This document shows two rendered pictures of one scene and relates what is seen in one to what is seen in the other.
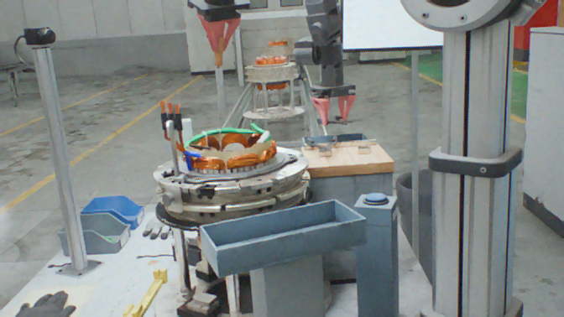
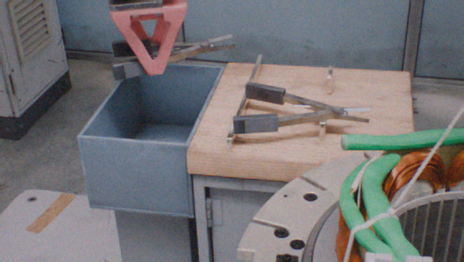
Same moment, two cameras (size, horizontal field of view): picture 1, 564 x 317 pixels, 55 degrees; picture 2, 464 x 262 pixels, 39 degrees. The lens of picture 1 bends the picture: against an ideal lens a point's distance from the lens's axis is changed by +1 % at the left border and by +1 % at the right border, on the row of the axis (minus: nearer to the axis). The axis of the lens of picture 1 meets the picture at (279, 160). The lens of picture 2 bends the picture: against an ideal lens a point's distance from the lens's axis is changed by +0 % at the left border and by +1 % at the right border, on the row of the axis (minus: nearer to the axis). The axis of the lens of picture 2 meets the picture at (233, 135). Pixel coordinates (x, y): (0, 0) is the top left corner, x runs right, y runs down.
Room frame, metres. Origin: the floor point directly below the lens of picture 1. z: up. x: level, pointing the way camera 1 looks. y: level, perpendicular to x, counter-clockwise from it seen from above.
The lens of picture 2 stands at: (1.17, 0.41, 1.38)
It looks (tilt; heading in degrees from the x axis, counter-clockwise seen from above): 31 degrees down; 283
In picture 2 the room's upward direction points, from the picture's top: 2 degrees counter-clockwise
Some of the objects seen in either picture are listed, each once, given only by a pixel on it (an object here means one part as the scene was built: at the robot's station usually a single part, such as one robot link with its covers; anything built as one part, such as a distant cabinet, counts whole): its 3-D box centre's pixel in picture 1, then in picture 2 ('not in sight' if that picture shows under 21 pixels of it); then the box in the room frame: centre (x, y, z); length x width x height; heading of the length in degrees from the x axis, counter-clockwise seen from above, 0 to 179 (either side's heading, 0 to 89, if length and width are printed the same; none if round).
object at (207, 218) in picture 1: (233, 184); not in sight; (1.08, 0.10, 1.05); 0.29 x 0.29 x 0.06
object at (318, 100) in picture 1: (328, 106); (149, 22); (1.37, -0.14, 1.15); 0.07 x 0.07 x 0.09; 21
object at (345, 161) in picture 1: (344, 158); (307, 118); (1.22, -0.15, 1.05); 0.20 x 0.19 x 0.02; 1
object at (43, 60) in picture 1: (61, 163); not in sight; (1.31, 0.54, 1.07); 0.03 x 0.03 x 0.57; 63
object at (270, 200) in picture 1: (251, 203); not in sight; (0.94, 0.06, 1.06); 0.09 x 0.04 x 0.01; 94
